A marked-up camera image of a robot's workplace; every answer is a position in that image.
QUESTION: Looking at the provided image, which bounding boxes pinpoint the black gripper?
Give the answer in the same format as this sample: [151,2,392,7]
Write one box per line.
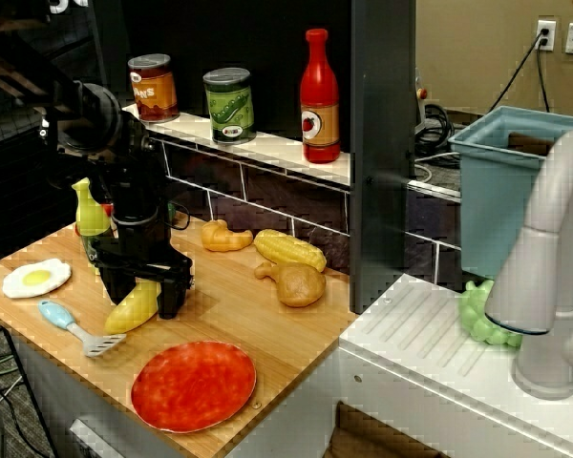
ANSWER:
[92,217,195,321]

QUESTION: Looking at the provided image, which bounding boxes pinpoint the yellow toy banana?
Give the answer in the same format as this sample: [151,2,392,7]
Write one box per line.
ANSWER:
[104,280,163,336]

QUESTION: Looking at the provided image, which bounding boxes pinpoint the orange red plate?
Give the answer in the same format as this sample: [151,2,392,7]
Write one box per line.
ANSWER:
[131,340,258,433]

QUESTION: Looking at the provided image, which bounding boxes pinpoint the green olive oil bottle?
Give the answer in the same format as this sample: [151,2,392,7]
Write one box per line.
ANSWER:
[71,177,112,277]

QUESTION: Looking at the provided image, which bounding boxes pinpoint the orange toy croissant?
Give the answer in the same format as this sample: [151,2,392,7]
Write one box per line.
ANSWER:
[201,219,254,252]

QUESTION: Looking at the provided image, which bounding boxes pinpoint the toy fried egg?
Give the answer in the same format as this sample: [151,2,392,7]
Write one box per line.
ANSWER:
[1,257,73,300]

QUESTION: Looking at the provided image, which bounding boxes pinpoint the yellow toy corn cob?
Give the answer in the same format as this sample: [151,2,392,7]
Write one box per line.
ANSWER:
[253,228,328,272]

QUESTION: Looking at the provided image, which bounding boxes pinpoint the brown toy chicken drumstick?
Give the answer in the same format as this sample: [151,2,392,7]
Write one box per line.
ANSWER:
[253,260,328,308]

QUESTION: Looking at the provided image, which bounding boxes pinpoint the dark tile backsplash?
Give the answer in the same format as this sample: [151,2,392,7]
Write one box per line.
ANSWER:
[148,134,464,290]

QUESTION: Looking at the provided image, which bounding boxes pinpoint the white ledge shelf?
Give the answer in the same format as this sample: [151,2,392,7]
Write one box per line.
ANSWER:
[122,102,352,186]

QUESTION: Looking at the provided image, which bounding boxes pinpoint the green peas can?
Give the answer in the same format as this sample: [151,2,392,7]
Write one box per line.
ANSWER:
[202,67,257,144]

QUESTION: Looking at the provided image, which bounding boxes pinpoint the orange beans can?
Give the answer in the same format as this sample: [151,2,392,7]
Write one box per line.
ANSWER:
[127,52,180,124]

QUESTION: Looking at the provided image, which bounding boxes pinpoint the red ketchup bottle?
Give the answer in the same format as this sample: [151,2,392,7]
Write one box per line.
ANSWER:
[300,27,342,164]

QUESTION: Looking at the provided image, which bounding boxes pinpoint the white toy sink counter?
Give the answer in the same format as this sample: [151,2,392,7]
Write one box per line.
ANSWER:
[228,271,573,458]

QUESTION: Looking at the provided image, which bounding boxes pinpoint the green toy grapes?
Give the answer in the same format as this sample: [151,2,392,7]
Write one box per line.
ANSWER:
[458,279,524,348]

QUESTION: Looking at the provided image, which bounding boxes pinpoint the white device red button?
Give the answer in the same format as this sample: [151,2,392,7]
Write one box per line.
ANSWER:
[414,69,432,126]

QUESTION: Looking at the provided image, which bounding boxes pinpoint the light blue plastic bin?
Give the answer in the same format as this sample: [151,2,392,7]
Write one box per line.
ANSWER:
[447,105,573,314]

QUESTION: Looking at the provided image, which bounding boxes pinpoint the grey toy faucet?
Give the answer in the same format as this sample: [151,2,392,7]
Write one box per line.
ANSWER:
[484,127,573,401]

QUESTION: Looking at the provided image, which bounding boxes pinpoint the toy spatula blue handle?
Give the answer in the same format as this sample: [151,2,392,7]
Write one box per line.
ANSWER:
[37,299,128,359]

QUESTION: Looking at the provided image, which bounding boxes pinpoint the green floor cable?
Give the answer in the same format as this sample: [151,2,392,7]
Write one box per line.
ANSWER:
[0,351,26,381]

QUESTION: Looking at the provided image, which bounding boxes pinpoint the grey drawer handle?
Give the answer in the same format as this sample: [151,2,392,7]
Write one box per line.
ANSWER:
[68,417,128,458]

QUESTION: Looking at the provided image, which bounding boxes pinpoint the dark grey vertical post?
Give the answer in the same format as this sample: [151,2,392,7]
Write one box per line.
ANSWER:
[350,0,418,316]

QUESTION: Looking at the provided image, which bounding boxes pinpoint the white cable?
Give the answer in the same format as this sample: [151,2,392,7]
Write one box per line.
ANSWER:
[414,150,462,183]

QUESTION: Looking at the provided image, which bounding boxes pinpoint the black cable bundle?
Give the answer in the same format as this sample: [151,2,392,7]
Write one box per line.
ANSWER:
[414,102,459,166]

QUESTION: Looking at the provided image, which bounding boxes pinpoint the black power cable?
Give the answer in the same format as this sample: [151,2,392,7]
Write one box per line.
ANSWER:
[535,38,553,113]
[486,28,551,114]

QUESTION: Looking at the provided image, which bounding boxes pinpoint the white wall outlet with plug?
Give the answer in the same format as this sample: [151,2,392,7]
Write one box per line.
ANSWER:
[535,18,559,52]

